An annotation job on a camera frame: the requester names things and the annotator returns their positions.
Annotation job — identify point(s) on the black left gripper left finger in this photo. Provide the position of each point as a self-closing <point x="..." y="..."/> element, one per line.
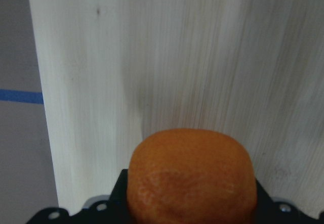
<point x="117" y="206"/>

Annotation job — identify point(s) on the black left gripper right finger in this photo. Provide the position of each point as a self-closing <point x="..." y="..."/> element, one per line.
<point x="264" y="202"/>

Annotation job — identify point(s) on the orange fruit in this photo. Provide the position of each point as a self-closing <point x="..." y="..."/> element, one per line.
<point x="191" y="176"/>

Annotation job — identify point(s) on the bamboo cutting board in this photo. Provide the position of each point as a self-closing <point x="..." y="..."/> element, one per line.
<point x="114" y="72"/>

